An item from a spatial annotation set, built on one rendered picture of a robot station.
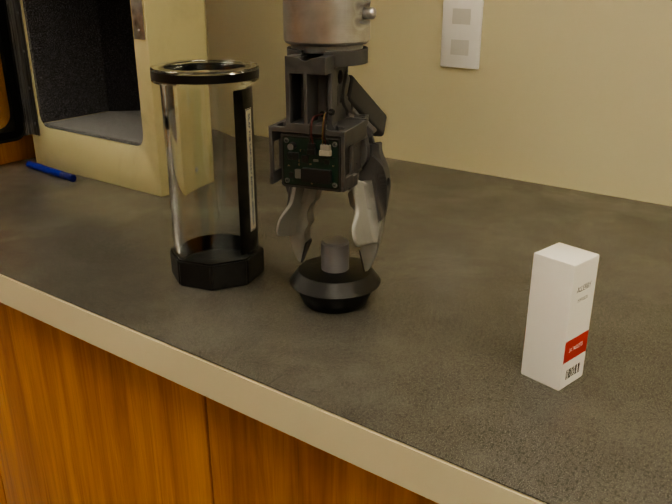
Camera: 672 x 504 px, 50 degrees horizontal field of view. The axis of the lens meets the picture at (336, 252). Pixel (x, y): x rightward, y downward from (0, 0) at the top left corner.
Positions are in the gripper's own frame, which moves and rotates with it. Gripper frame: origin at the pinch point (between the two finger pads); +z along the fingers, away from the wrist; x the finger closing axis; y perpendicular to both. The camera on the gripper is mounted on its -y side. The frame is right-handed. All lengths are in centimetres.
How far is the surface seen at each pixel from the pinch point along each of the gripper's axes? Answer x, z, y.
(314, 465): 3.7, 14.0, 15.0
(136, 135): -44, -2, -29
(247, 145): -10.3, -9.6, -1.7
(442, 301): 10.3, 5.3, -3.6
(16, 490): -49, 43, 1
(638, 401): 28.9, 5.3, 8.9
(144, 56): -37.7, -15.0, -24.2
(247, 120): -10.3, -12.1, -1.9
